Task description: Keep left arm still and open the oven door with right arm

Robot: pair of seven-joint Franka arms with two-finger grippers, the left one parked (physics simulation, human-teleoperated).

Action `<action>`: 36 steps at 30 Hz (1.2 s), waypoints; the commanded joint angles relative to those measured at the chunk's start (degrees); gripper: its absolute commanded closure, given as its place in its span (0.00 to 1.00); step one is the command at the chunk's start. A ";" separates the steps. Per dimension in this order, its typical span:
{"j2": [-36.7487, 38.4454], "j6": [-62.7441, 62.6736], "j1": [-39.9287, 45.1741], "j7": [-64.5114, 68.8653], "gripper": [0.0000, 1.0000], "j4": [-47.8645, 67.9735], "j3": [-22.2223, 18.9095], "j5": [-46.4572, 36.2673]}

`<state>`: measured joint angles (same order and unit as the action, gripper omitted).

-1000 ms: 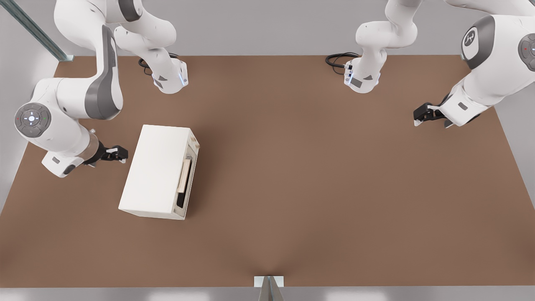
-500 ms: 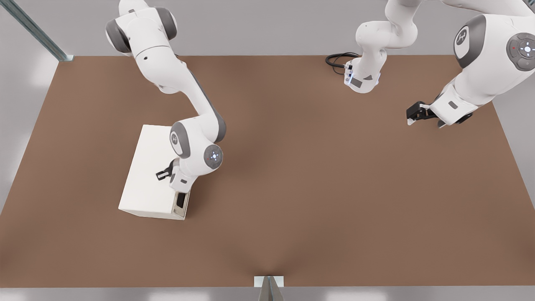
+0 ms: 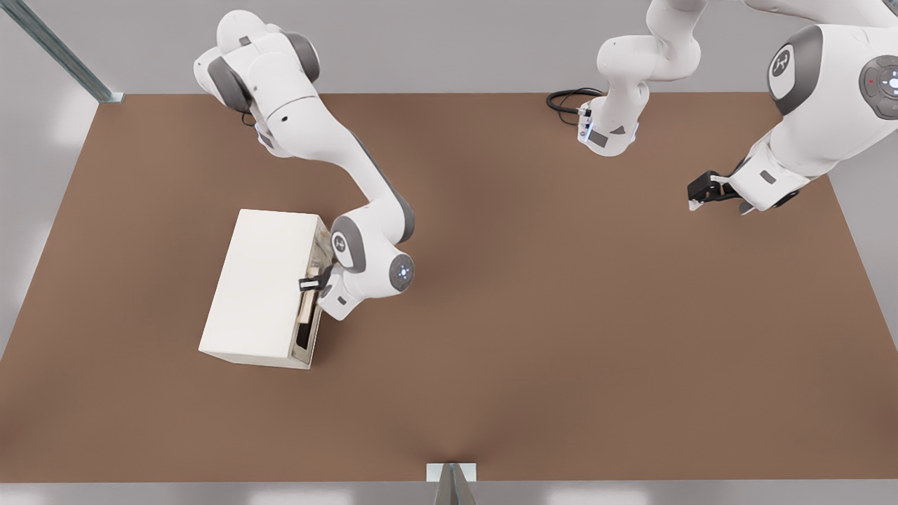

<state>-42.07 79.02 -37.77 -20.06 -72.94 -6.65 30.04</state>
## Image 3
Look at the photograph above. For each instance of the white oven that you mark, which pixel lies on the white oven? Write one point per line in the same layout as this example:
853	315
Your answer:
259	287

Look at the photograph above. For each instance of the silver frame post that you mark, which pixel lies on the silver frame post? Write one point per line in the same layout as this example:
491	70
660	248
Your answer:
452	484
59	50

